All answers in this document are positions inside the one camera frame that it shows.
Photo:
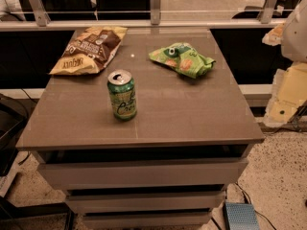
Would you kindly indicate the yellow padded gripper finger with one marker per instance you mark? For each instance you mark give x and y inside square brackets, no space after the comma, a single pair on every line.
[274,36]
[289,93]

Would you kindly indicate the green rice chip bag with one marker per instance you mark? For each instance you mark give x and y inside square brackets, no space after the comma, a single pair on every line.
[183,58]

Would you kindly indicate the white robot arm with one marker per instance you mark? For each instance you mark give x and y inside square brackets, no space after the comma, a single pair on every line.
[294,38]

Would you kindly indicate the green soda can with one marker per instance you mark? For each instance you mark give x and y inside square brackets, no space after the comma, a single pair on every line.
[120,84]

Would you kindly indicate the brown yellow chip bag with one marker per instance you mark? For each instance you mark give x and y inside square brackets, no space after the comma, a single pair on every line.
[90,52]

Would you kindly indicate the top grey drawer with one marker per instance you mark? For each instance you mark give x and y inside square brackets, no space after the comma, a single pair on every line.
[141,174]

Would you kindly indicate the grey drawer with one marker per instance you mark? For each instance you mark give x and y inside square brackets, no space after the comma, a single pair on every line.
[144,202]
[147,220]
[141,174]

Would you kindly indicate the blue perforated box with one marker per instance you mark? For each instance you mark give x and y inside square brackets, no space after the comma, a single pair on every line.
[240,216]

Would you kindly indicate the grey drawer cabinet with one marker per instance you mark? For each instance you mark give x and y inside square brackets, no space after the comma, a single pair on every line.
[177,118]

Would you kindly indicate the bottom grey drawer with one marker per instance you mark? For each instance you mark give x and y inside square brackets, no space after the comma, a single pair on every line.
[147,220]

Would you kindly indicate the middle grey drawer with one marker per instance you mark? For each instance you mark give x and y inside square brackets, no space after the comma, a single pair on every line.
[144,202]

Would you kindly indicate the black equipment at left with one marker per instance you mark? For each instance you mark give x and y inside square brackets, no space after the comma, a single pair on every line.
[14,117]

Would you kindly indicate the metal railing frame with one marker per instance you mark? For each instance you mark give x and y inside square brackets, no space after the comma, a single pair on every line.
[188,13]

